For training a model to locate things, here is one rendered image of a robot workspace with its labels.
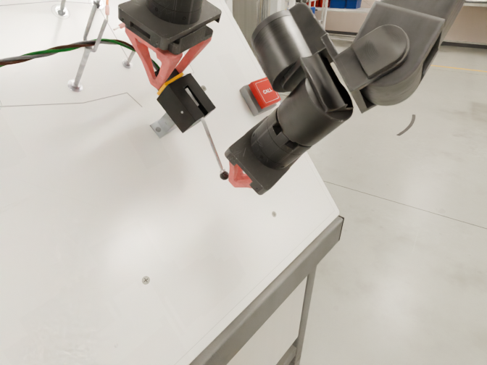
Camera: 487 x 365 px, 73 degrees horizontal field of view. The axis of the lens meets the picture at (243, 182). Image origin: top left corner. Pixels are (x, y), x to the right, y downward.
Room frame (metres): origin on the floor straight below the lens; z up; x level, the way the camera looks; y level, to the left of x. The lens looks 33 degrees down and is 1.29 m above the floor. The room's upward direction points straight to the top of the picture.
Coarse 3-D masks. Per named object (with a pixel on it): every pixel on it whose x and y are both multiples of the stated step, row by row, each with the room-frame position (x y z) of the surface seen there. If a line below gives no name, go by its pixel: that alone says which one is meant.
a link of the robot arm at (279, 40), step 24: (264, 24) 0.36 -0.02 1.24; (288, 24) 0.35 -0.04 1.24; (312, 24) 0.34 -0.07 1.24; (264, 48) 0.35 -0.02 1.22; (288, 48) 0.33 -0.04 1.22; (312, 48) 0.33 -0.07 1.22; (360, 48) 0.28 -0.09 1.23; (384, 48) 0.27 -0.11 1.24; (408, 48) 0.27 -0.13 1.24; (360, 72) 0.27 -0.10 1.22; (384, 72) 0.27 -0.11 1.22; (360, 96) 0.29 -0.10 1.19
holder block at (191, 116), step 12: (168, 84) 0.40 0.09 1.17; (180, 84) 0.41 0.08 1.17; (192, 84) 0.42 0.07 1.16; (168, 96) 0.40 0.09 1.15; (180, 96) 0.40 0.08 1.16; (204, 96) 0.42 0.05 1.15; (168, 108) 0.41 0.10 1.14; (180, 108) 0.40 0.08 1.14; (192, 108) 0.40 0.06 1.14; (204, 108) 0.41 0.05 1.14; (180, 120) 0.40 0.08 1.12; (192, 120) 0.39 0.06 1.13
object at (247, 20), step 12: (228, 0) 1.04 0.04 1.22; (240, 0) 1.41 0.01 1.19; (252, 0) 1.38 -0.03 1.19; (264, 0) 1.38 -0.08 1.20; (276, 0) 1.31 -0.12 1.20; (240, 12) 1.41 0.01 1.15; (252, 12) 1.38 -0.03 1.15; (264, 12) 1.37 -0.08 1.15; (240, 24) 1.41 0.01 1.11; (252, 24) 1.38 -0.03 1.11; (252, 48) 1.38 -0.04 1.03; (264, 72) 1.37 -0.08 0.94
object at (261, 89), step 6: (264, 78) 0.60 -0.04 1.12; (252, 84) 0.57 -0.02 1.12; (258, 84) 0.58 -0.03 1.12; (264, 84) 0.59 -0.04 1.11; (252, 90) 0.57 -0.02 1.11; (258, 90) 0.57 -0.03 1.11; (264, 90) 0.58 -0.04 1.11; (270, 90) 0.59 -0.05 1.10; (258, 96) 0.56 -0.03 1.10; (264, 96) 0.57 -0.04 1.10; (270, 96) 0.58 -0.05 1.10; (276, 96) 0.59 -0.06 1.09; (258, 102) 0.56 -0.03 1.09; (264, 102) 0.56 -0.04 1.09; (270, 102) 0.57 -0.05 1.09; (276, 102) 0.58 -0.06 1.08; (264, 108) 0.56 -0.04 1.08
